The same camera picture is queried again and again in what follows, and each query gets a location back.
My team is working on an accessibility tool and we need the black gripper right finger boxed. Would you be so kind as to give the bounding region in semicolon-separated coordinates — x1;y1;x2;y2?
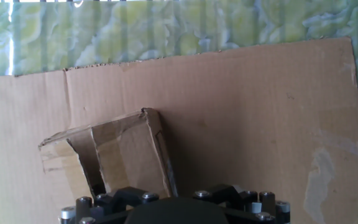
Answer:
193;183;291;224

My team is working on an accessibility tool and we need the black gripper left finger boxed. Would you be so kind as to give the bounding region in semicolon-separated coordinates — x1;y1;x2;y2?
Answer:
59;185;160;224

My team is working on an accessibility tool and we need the brown cardboard box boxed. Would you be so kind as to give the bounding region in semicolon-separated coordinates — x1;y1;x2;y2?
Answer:
38;107;178;200

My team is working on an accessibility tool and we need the flat brown cardboard sheet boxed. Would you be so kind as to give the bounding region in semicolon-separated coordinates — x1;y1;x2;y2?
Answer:
0;36;358;224

